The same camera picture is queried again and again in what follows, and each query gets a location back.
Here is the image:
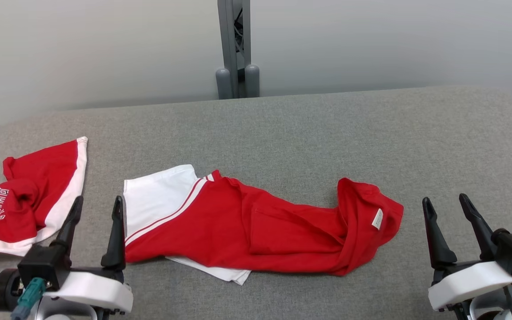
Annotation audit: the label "black cables inside post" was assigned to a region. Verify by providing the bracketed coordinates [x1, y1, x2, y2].
[234, 8, 244, 56]

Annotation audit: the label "grey cylindrical post foot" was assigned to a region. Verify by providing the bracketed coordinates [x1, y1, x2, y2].
[215, 68, 232, 100]
[244, 64, 260, 98]

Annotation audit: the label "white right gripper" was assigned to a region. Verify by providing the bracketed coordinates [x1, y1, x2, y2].
[422, 193, 512, 313]

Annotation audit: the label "red white printed shorts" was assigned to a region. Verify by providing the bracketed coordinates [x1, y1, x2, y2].
[0, 136, 88, 257]

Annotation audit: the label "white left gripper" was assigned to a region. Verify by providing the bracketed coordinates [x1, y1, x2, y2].
[0, 196, 134, 313]

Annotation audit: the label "grey metal partition post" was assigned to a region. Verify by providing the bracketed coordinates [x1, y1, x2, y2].
[217, 0, 252, 99]

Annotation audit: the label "red white basketball jersey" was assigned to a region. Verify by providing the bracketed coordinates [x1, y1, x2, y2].
[123, 164, 404, 285]

